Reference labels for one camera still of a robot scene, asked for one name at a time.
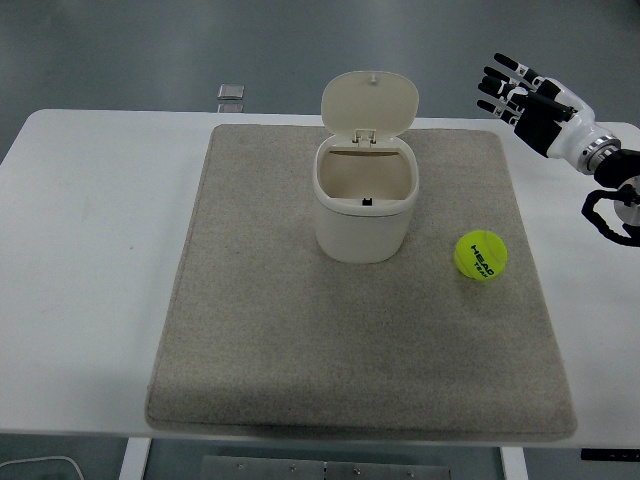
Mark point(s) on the cream lidded plastic bin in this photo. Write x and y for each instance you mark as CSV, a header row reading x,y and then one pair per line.
x,y
365,200

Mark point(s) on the grey metal plate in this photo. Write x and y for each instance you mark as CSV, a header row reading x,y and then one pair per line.
x,y
325,468

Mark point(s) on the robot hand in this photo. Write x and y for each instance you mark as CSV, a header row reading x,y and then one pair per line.
x,y
565,131

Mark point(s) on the beige fabric mat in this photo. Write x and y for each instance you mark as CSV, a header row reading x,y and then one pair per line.
x,y
360,320

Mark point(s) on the black table control panel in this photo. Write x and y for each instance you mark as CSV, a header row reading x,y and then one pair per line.
x,y
610,454

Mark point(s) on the yellow-green tennis ball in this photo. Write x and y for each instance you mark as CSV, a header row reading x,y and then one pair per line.
x,y
481,256

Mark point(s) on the white table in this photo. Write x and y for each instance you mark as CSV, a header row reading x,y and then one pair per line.
x,y
90,260

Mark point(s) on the silver floor plate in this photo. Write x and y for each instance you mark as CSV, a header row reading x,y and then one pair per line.
x,y
231,90
230,107

